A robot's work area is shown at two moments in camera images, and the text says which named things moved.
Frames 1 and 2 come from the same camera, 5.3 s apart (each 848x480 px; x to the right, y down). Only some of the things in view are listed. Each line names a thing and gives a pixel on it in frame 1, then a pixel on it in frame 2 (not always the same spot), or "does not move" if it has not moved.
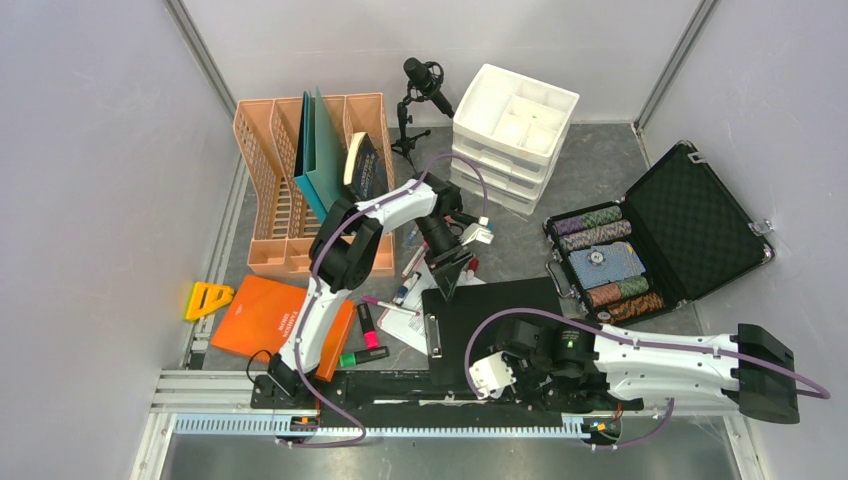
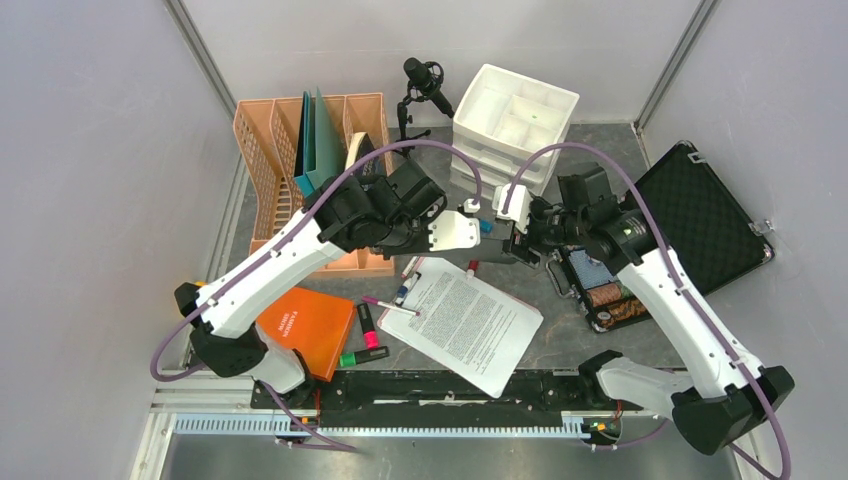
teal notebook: [305, 158] does not move
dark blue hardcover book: [366, 172] does not move
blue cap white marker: [404, 289] does not move
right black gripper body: [529, 372] → [546, 227]
